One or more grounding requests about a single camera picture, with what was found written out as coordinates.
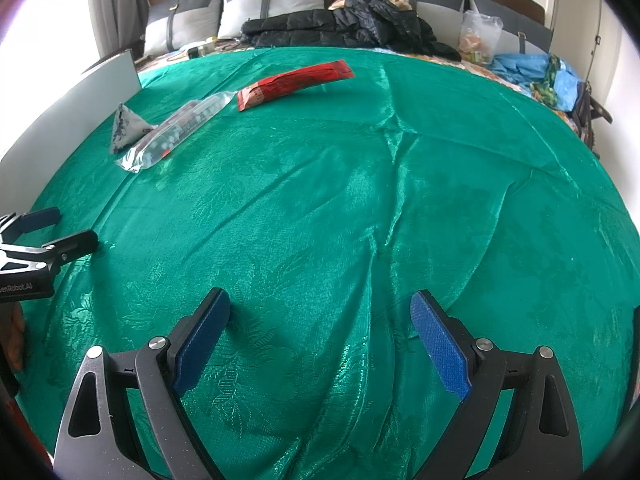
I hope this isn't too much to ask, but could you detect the white triangular snack pouch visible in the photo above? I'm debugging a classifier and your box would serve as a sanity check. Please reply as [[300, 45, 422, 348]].
[[110, 103, 156, 154]]

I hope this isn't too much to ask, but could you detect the clear long stick packet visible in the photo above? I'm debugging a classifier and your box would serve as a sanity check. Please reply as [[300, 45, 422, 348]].
[[115, 91, 235, 174]]

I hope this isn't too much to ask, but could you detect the red snack bar wrapper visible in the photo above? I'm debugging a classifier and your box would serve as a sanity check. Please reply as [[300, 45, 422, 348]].
[[236, 60, 355, 112]]

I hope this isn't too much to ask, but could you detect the person left hand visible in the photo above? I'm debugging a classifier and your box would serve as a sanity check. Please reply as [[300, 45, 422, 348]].
[[0, 302, 25, 372]]

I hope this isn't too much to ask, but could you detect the white cardboard box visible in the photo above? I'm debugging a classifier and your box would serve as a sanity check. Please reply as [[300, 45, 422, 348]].
[[1, 50, 141, 214]]

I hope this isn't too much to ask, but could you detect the grey curtain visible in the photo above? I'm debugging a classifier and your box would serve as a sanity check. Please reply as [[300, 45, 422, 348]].
[[88, 0, 149, 58]]

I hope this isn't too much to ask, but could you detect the grey cushion far left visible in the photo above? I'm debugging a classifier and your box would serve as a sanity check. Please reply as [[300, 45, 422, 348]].
[[143, 0, 222, 58]]

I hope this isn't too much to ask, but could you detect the green satin cloth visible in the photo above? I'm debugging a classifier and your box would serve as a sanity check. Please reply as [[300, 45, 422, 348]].
[[19, 48, 639, 479]]

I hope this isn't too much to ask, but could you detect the blue clothes pile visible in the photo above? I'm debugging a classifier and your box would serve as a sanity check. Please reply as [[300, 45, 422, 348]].
[[488, 53, 582, 113]]

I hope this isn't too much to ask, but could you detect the black puffer jacket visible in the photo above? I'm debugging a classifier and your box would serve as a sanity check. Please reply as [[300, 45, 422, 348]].
[[241, 0, 461, 62]]

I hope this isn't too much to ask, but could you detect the grey cushion far right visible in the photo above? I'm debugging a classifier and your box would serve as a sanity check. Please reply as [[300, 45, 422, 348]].
[[470, 0, 552, 54]]

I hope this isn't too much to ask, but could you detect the clear plastic bag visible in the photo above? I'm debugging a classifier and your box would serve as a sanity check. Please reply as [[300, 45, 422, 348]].
[[458, 10, 503, 65]]

